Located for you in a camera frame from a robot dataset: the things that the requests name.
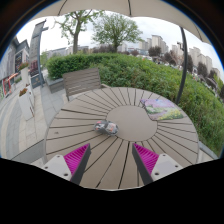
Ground white planter with flowers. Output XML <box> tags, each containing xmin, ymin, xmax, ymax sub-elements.
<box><xmin>18</xmin><ymin>62</ymin><xmax>31</xmax><ymax>86</ymax></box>
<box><xmin>18</xmin><ymin>87</ymin><xmax>36</xmax><ymax>121</ymax></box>

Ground blossom landscape print mouse pad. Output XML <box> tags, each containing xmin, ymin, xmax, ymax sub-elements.
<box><xmin>139</xmin><ymin>97</ymin><xmax>185</xmax><ymax>121</ymax></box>

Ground grey sign pylon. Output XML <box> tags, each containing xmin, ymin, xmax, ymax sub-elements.
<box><xmin>29</xmin><ymin>19</ymin><xmax>49</xmax><ymax>89</ymax></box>

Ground transparent grey computer mouse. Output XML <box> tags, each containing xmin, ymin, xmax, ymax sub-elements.
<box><xmin>94</xmin><ymin>120</ymin><xmax>120</xmax><ymax>136</ymax></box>

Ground distant apartment buildings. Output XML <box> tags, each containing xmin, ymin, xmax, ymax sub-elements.
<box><xmin>138</xmin><ymin>34</ymin><xmax>214</xmax><ymax>74</ymax></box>

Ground beige parasol canopy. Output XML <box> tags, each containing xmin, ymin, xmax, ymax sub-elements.
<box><xmin>31</xmin><ymin>0</ymin><xmax>212</xmax><ymax>44</ymax></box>

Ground tall thin-crowned tree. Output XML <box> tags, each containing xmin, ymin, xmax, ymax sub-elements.
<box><xmin>54</xmin><ymin>9</ymin><xmax>104</xmax><ymax>55</ymax></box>

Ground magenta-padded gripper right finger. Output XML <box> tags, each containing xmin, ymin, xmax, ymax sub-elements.
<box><xmin>131</xmin><ymin>143</ymin><xmax>184</xmax><ymax>186</ymax></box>

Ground dark curved parasol pole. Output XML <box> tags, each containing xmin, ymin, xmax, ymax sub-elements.
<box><xmin>174</xmin><ymin>26</ymin><xmax>189</xmax><ymax>105</ymax></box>

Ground brown slatted outdoor chair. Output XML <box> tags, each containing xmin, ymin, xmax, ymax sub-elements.
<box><xmin>62</xmin><ymin>67</ymin><xmax>103</xmax><ymax>102</ymax></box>

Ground round-crowned green tree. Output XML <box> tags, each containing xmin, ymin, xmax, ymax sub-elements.
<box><xmin>92</xmin><ymin>12</ymin><xmax>144</xmax><ymax>53</ymax></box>

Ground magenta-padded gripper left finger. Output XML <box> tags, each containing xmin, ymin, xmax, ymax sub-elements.
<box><xmin>40</xmin><ymin>143</ymin><xmax>92</xmax><ymax>186</ymax></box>

